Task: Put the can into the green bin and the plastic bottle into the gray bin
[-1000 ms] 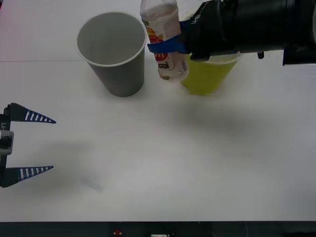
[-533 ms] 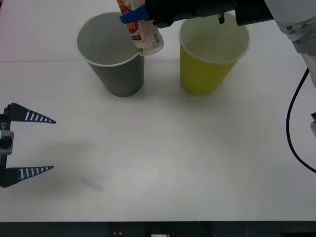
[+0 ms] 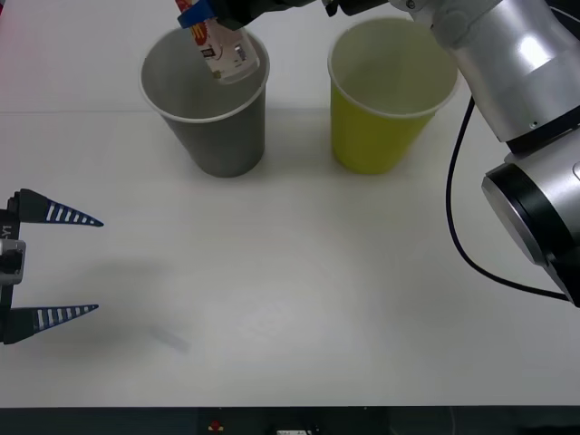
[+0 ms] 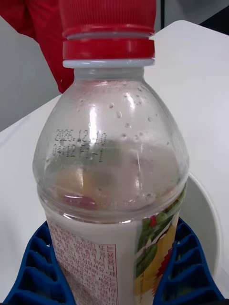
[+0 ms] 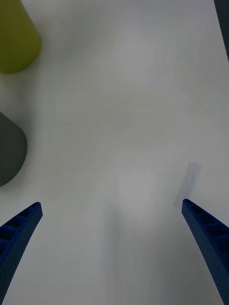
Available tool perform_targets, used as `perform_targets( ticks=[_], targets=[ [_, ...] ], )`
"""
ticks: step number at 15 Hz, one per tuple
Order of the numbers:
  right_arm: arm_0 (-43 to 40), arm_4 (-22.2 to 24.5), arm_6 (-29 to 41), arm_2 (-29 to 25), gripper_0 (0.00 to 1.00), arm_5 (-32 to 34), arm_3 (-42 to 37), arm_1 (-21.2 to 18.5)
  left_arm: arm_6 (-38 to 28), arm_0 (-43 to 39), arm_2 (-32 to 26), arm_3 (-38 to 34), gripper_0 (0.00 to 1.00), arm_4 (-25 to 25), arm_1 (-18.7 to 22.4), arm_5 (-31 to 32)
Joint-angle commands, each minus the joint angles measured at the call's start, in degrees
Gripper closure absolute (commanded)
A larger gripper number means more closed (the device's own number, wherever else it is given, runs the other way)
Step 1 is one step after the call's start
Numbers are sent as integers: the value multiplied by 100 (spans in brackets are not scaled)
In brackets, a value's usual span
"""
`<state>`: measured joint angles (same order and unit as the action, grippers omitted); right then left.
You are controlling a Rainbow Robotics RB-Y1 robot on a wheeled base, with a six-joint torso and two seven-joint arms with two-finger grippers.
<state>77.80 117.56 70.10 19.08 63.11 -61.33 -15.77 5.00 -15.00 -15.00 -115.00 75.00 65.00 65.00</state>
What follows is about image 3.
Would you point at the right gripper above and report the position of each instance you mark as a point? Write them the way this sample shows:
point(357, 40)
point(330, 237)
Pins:
point(240, 11)

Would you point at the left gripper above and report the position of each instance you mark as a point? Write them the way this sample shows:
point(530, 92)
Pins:
point(9, 226)

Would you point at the clear bottle with red cap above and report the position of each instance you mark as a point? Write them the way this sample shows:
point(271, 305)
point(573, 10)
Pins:
point(229, 54)

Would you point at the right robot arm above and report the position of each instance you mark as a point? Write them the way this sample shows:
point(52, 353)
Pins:
point(512, 68)

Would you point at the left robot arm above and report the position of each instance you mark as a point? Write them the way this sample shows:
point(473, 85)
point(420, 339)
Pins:
point(11, 260)

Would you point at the grey plastic waste bin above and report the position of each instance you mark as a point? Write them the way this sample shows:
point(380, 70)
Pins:
point(226, 145)

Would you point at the yellow-green plastic waste bin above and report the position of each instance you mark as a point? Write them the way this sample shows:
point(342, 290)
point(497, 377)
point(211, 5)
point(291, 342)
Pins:
point(371, 140)

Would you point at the red button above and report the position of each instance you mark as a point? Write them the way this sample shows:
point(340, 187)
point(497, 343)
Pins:
point(215, 426)

